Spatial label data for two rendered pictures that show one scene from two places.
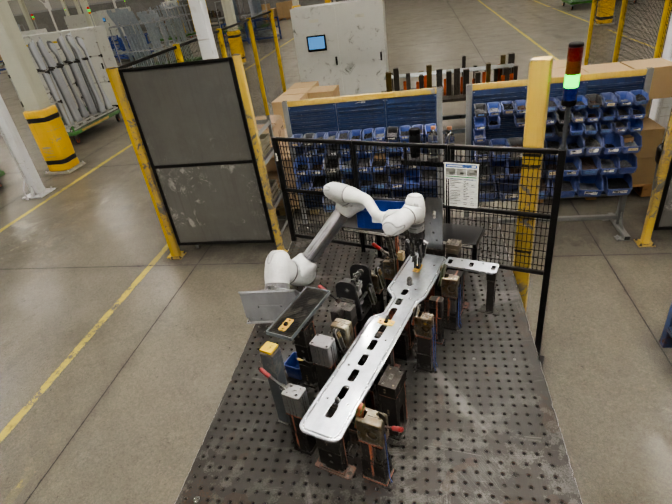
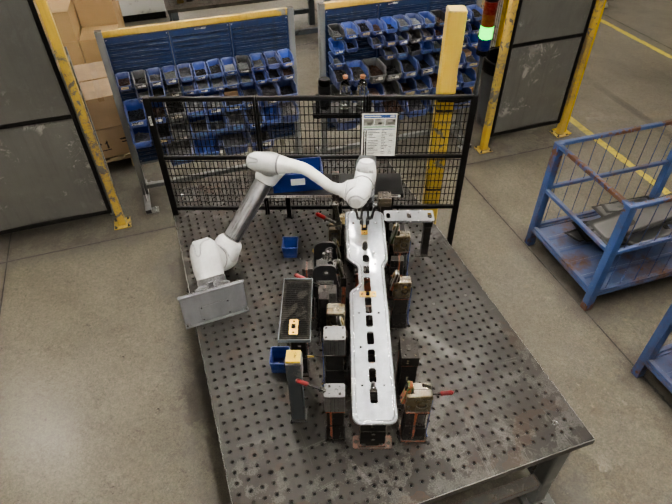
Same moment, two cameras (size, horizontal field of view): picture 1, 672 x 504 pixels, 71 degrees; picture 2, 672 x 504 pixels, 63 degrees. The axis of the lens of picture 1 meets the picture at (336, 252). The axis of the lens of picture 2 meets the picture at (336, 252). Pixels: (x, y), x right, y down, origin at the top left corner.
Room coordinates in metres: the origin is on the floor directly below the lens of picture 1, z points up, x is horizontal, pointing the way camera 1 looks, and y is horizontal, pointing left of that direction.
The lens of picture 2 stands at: (0.29, 0.91, 3.02)
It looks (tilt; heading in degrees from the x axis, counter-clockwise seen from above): 43 degrees down; 329
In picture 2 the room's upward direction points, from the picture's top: 1 degrees counter-clockwise
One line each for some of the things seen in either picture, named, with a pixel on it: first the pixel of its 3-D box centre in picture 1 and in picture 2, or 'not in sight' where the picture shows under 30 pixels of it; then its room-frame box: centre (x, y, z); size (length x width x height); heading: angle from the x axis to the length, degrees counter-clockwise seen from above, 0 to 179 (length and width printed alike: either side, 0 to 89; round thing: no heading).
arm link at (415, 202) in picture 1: (413, 208); (365, 174); (2.20, -0.43, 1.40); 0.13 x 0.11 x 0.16; 134
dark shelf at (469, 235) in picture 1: (409, 228); (329, 185); (2.68, -0.50, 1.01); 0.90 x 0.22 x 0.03; 58
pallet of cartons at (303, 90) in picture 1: (314, 125); (88, 40); (7.16, 0.04, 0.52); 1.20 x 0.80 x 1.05; 164
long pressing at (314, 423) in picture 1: (386, 325); (369, 297); (1.79, -0.19, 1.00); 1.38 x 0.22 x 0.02; 148
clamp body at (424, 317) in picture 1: (424, 342); (400, 302); (1.77, -0.38, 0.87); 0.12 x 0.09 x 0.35; 58
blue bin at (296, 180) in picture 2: (381, 214); (297, 174); (2.78, -0.33, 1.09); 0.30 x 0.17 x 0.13; 65
